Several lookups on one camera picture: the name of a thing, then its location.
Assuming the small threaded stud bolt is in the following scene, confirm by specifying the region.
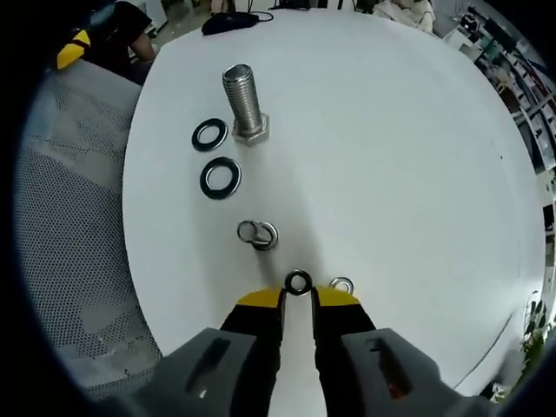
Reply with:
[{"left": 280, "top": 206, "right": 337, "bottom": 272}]
[{"left": 242, "top": 220, "right": 277, "bottom": 252}]

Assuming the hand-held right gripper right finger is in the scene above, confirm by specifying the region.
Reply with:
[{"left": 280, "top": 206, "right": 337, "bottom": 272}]
[{"left": 308, "top": 284, "right": 496, "bottom": 417}]

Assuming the large metal washer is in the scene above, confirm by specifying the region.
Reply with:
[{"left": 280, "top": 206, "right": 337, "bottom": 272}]
[
  {"left": 199, "top": 156, "right": 242, "bottom": 201},
  {"left": 191, "top": 117, "right": 229, "bottom": 154}
]

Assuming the potted green plant white pot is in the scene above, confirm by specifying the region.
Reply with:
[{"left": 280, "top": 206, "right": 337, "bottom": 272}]
[{"left": 520, "top": 289, "right": 551, "bottom": 371}]

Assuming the large threaded stud bolt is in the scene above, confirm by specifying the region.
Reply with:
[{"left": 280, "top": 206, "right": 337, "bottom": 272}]
[{"left": 222, "top": 63, "right": 273, "bottom": 149}]

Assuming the grey mesh chair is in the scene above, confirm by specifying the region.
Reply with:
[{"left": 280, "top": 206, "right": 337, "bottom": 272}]
[{"left": 15, "top": 58, "right": 169, "bottom": 394}]

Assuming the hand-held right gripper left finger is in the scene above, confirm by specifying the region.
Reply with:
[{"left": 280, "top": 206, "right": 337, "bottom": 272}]
[{"left": 138, "top": 288, "right": 288, "bottom": 417}]

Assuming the black computer mouse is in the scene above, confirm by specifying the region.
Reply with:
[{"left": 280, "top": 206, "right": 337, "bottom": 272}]
[{"left": 201, "top": 11, "right": 275, "bottom": 36}]

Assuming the shelf with white bins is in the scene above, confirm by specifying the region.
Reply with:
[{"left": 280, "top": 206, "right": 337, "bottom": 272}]
[{"left": 472, "top": 8, "right": 556, "bottom": 175}]

